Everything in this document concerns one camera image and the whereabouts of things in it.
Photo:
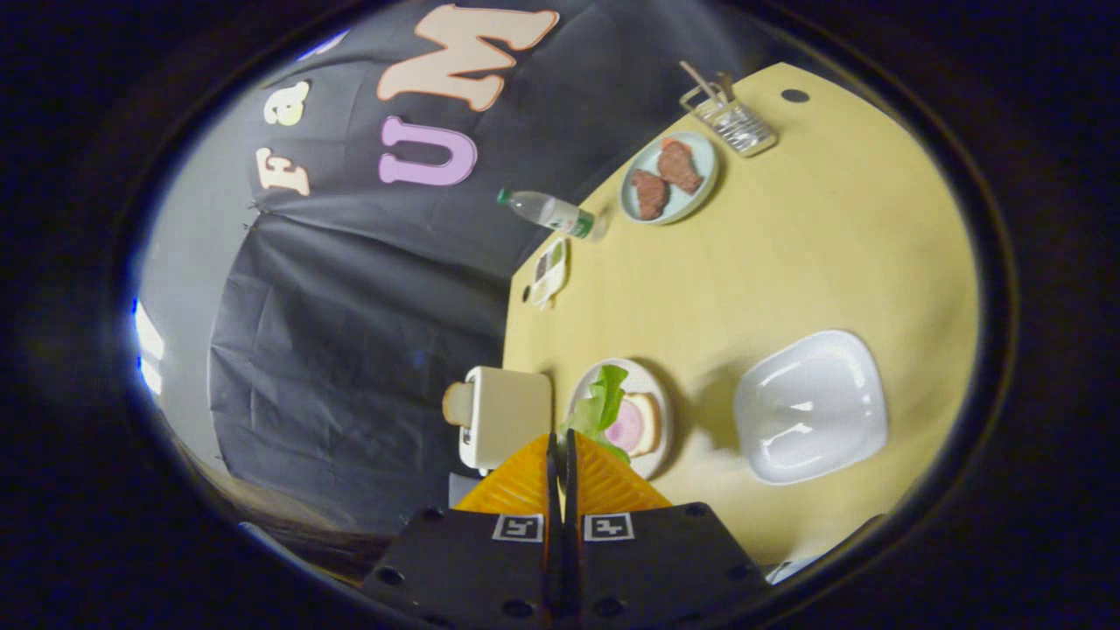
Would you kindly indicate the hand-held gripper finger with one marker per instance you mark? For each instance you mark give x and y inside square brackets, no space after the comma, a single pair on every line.
[553,490]
[570,490]

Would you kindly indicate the white divided bean tray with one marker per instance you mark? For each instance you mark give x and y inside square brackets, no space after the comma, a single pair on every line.
[551,271]

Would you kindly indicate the pale blue meat plate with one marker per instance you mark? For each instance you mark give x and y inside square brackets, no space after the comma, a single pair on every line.
[704,157]

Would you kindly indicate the square white plate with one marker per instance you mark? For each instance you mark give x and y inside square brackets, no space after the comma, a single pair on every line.
[809,407]

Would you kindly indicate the clear green-capped water bottle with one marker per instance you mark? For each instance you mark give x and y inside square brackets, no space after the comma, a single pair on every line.
[551,212]

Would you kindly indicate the wooden stick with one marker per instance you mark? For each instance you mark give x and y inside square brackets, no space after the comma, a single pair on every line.
[697,77]

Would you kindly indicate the bread slice under ham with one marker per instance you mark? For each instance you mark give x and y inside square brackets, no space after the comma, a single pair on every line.
[649,429]

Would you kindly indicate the brown meat piece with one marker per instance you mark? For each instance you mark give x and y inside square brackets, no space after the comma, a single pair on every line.
[649,194]

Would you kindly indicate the pink ham slice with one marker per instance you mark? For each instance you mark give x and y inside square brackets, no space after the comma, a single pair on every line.
[626,424]

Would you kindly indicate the clear glass utensil holder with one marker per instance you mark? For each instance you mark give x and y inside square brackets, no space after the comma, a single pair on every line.
[744,131]

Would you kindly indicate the brown meat piece red-tipped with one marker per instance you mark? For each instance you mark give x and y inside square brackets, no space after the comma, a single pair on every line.
[680,166]

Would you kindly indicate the black backdrop cloth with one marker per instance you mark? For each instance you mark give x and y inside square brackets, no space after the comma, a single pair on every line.
[350,332]

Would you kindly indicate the green lettuce leaf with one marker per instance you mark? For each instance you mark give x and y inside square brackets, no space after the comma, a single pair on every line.
[604,402]

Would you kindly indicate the white toaster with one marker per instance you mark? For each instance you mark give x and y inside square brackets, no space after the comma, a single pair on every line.
[507,416]

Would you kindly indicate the toasted bread slice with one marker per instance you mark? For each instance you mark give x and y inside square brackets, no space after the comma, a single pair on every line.
[457,404]

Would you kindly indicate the round white sandwich plate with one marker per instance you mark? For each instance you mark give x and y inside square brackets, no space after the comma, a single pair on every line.
[652,385]

